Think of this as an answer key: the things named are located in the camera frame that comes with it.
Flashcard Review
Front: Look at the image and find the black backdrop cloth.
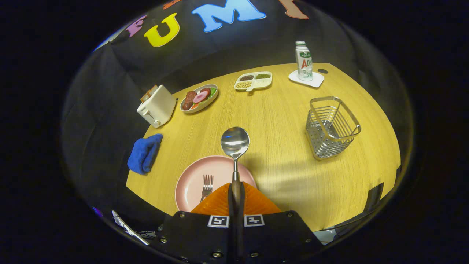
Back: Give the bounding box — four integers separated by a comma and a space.
62, 0, 413, 228

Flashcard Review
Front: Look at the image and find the metal wire cutlery basket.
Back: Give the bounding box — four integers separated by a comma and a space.
305, 96, 362, 161

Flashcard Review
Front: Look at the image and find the metal fork wooden handle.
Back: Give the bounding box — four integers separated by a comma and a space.
200, 174, 214, 203

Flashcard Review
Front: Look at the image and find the grey food plate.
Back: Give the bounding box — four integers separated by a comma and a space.
180, 84, 219, 114

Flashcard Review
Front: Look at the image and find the white square coaster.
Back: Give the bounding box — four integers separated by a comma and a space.
288, 70, 325, 88

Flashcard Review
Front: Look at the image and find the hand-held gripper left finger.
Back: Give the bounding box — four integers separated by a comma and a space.
156, 182, 237, 264

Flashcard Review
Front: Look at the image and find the pink round plate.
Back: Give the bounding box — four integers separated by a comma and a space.
175, 155, 257, 212

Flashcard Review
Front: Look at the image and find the white divided bean dish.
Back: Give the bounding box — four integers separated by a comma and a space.
234, 71, 272, 92

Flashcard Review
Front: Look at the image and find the brown steak piece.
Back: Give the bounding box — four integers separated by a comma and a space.
182, 91, 197, 111

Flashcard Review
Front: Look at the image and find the white toaster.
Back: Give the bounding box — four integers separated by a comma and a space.
137, 85, 177, 128

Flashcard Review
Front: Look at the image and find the metal spoon wooden handle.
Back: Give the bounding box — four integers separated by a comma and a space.
221, 126, 250, 211

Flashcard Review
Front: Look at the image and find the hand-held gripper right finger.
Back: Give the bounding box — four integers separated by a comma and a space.
238, 181, 325, 264

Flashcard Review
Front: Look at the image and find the clear plastic bottle green label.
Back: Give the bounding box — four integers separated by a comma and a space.
295, 40, 314, 81

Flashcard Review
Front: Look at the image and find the blue folded cloth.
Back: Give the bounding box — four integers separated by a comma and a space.
127, 133, 163, 175

